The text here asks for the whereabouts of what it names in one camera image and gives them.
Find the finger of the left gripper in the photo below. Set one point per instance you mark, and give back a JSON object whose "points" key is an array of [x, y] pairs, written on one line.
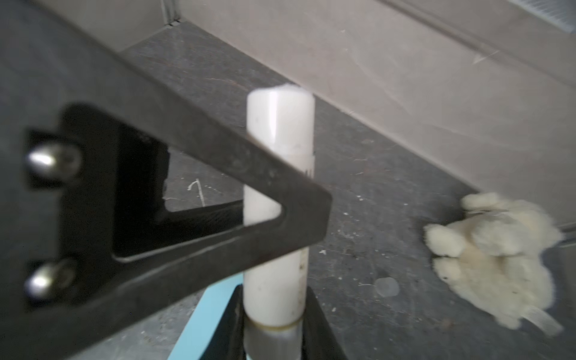
{"points": [[175, 227], [84, 158]]}

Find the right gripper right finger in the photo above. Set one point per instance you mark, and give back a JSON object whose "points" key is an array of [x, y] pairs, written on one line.
{"points": [[319, 341]]}

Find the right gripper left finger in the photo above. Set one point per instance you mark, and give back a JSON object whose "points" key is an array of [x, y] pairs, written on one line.
{"points": [[227, 342]]}

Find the light blue envelope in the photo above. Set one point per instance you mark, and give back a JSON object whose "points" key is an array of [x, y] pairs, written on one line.
{"points": [[204, 320]]}

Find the clear glue stick cap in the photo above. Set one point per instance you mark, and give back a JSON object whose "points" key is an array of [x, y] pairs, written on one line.
{"points": [[386, 287]]}

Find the white plush teddy bear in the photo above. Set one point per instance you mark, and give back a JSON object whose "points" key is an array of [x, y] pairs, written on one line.
{"points": [[493, 259]]}

